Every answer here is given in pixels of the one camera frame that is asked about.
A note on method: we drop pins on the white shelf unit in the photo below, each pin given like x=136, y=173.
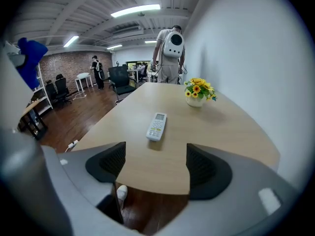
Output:
x=47, y=92

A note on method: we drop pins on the ceiling tube light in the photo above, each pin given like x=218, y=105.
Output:
x=150, y=41
x=135, y=10
x=71, y=41
x=114, y=47

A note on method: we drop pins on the person's black trousers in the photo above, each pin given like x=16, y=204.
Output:
x=110, y=208

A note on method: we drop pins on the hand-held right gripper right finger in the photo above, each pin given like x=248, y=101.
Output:
x=209, y=173

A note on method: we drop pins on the white power strip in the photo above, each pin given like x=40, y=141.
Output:
x=73, y=142

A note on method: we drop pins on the white pod backpack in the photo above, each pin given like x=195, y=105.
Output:
x=172, y=50

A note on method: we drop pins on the blue cloth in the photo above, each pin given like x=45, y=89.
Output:
x=32, y=58

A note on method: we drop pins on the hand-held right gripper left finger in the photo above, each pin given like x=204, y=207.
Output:
x=108, y=163

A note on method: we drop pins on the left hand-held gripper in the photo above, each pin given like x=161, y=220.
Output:
x=22, y=171

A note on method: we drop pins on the white office desk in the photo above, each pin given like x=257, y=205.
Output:
x=133, y=70

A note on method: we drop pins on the black office chair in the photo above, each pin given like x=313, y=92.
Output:
x=51, y=91
x=61, y=87

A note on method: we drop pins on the potted yellow sunflowers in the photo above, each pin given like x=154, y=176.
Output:
x=198, y=90

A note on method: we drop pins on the small white table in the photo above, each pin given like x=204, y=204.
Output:
x=86, y=78

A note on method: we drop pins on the white remote control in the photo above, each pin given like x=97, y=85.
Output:
x=156, y=126

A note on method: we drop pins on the black sled-base chair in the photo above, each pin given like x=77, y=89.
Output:
x=120, y=77

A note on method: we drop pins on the round wooden table black legs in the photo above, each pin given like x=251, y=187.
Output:
x=29, y=107

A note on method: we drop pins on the person's right white shoe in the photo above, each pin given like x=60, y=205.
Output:
x=121, y=193

